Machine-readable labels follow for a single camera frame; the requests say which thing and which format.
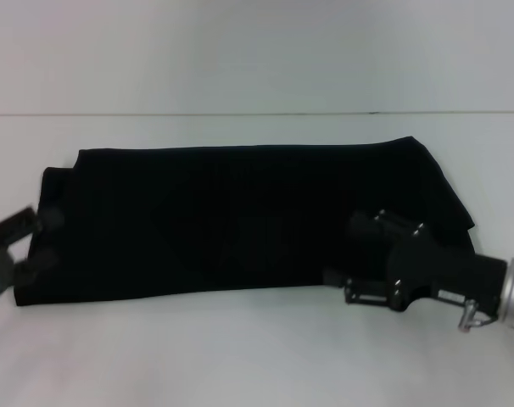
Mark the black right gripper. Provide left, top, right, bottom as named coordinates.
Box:
left=323, top=209, right=509, bottom=315

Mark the black shirt with FREE print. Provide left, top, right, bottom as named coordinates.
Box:
left=13, top=135, right=478, bottom=307

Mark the silver right wrist connector plug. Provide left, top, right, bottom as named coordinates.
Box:
left=456, top=298, right=498, bottom=334

